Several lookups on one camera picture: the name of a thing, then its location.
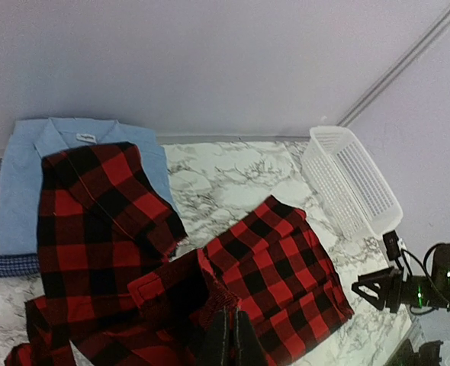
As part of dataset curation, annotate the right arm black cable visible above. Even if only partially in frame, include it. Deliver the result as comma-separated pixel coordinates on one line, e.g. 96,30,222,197
400,243,450,316

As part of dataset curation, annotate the white plastic basket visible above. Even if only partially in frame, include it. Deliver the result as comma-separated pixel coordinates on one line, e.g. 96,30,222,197
301,126,403,239

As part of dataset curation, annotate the red black plaid shirt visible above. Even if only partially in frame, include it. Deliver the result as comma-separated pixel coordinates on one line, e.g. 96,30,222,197
5,143,353,365

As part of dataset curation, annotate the right aluminium corner post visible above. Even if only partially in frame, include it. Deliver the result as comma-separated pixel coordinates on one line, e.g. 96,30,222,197
336,3,450,127

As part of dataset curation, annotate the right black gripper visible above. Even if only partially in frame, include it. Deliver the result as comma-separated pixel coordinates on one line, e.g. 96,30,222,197
352,268,442,313

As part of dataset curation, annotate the blue checked folded shirt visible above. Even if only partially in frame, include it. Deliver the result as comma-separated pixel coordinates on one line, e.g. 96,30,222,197
0,254,40,278

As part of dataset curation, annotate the light blue folded shirt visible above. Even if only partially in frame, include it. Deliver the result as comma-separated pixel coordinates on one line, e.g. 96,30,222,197
0,117,174,255

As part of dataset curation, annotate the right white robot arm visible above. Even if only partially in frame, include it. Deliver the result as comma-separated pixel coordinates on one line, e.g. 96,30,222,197
352,243,450,316

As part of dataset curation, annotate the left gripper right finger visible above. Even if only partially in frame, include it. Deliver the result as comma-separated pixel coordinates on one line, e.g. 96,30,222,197
233,310,268,366

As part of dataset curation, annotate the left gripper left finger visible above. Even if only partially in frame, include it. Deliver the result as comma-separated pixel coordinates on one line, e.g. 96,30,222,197
200,310,230,366

